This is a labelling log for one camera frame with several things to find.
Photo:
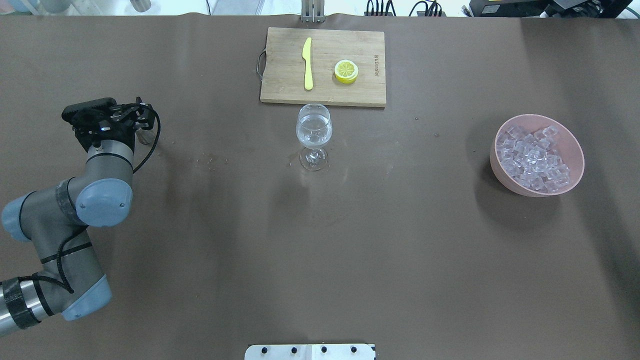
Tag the clear wine glass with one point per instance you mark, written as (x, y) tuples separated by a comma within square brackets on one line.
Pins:
[(314, 130)]

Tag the yellow lemon slice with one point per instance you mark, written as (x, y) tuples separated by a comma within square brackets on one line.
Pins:
[(346, 71)]

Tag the yellow plastic knife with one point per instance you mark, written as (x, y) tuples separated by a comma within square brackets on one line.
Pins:
[(306, 55)]

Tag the white pedestal column base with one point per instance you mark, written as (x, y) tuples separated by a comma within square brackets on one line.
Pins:
[(311, 351)]

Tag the steel jigger measuring cup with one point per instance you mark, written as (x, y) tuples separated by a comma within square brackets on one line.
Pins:
[(145, 137)]

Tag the aluminium frame post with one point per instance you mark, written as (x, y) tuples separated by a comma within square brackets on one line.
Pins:
[(313, 11)]

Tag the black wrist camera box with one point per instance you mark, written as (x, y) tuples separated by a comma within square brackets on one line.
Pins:
[(88, 114)]

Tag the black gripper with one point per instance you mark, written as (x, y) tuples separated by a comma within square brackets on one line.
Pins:
[(131, 119)]

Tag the pink bowl of ice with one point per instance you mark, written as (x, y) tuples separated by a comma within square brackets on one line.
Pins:
[(535, 156)]

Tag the bamboo cutting board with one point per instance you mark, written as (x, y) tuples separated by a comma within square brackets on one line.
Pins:
[(283, 74)]

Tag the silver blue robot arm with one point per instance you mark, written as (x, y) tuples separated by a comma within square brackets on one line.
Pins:
[(56, 219)]

